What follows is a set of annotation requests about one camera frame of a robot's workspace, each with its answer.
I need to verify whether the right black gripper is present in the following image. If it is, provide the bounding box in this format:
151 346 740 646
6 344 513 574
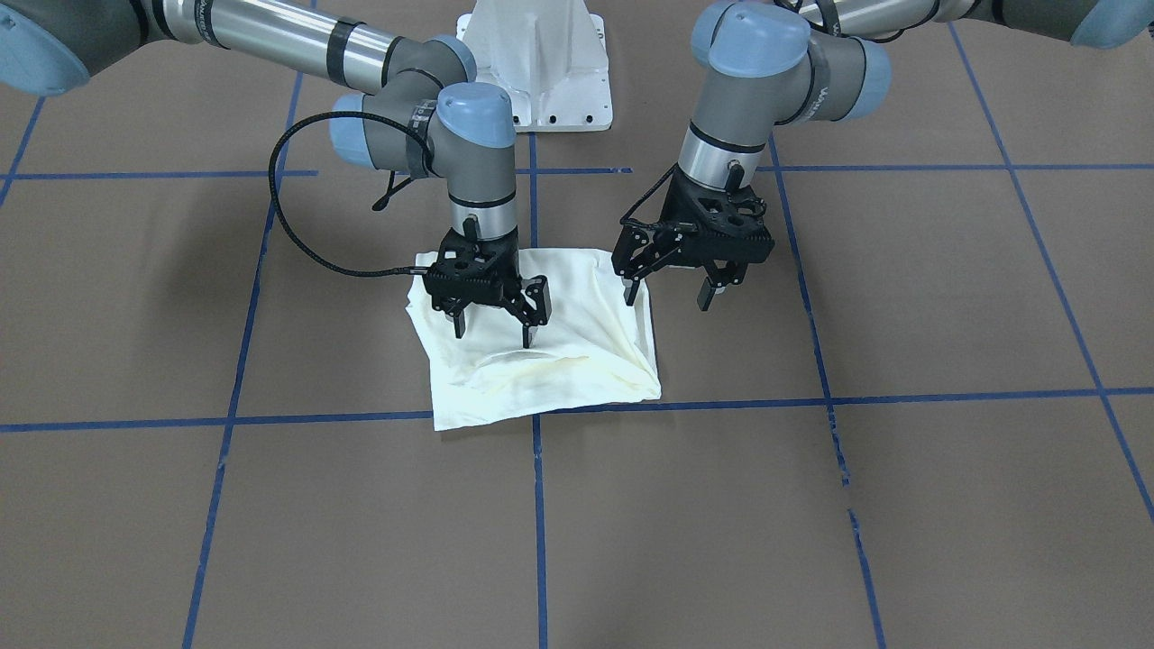
424 229 552 349

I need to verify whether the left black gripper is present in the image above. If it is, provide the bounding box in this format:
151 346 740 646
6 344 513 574
610 176 774 312

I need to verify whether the cream long-sleeve cat shirt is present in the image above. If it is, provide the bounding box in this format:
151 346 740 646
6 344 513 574
407 248 661 432

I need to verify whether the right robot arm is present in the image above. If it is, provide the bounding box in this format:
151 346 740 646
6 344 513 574
1 1 550 346

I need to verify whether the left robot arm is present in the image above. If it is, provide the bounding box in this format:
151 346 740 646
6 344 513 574
610 1 1153 311

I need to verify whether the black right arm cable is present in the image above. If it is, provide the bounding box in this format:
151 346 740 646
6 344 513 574
269 110 443 279

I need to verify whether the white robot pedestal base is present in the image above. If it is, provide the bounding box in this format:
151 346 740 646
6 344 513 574
456 1 614 133

